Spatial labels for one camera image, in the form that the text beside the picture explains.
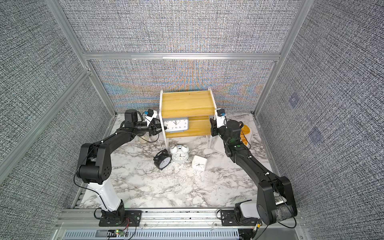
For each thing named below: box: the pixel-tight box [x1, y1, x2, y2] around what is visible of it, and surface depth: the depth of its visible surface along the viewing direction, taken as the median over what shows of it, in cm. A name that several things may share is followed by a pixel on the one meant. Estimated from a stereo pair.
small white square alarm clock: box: [191, 155, 208, 172], surface depth 89 cm
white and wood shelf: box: [159, 87, 218, 150], surface depth 83 cm
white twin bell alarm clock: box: [170, 144, 190, 163], surface depth 89 cm
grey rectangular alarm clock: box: [162, 117, 189, 133], surface depth 87 cm
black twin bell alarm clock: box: [153, 148, 172, 171], surface depth 87 cm
